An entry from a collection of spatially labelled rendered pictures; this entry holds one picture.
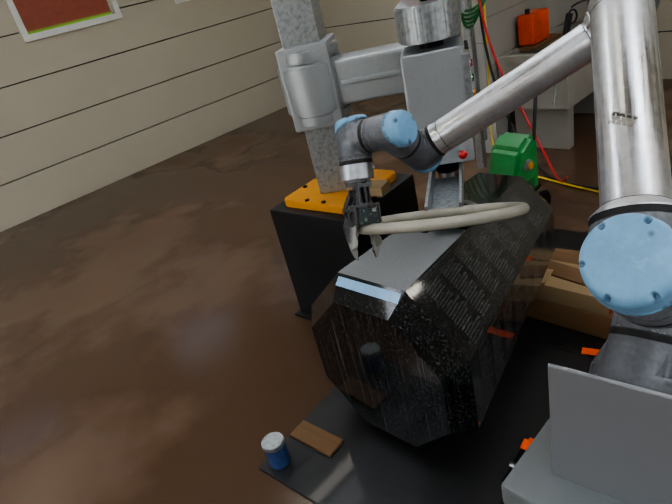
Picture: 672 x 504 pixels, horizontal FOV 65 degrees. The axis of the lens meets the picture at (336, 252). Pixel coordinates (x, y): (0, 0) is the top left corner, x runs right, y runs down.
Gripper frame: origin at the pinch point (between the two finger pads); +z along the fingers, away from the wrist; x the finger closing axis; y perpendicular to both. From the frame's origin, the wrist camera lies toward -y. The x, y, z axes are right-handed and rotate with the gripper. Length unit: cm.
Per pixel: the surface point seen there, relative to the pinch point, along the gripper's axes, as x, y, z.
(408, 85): 36, -40, -52
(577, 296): 126, -76, 47
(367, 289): 13, -47, 19
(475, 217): 21.2, 24.5, -7.4
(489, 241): 70, -55, 10
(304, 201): 14, -147, -15
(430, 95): 43, -38, -47
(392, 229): 3.4, 14.8, -6.9
